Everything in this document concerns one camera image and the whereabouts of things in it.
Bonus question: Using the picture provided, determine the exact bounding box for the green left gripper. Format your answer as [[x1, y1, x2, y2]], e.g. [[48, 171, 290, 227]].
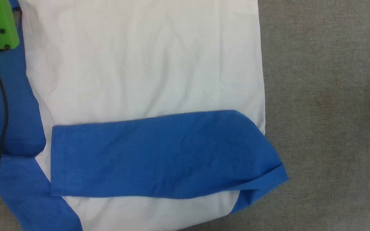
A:
[[0, 0, 21, 52]]

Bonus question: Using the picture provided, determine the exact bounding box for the white and blue garment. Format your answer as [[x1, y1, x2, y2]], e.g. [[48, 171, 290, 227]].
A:
[[0, 0, 289, 231]]

